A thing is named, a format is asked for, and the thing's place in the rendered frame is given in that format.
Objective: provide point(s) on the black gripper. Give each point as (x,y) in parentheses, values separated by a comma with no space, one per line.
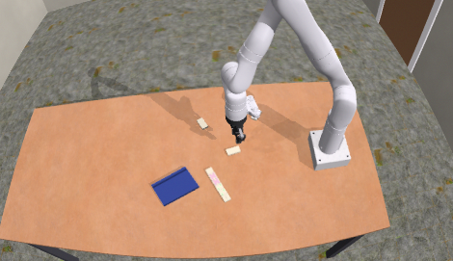
(237,127)

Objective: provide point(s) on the dark blue book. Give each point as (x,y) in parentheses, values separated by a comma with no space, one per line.
(174,186)

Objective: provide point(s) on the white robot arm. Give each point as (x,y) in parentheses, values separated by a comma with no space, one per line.
(319,51)

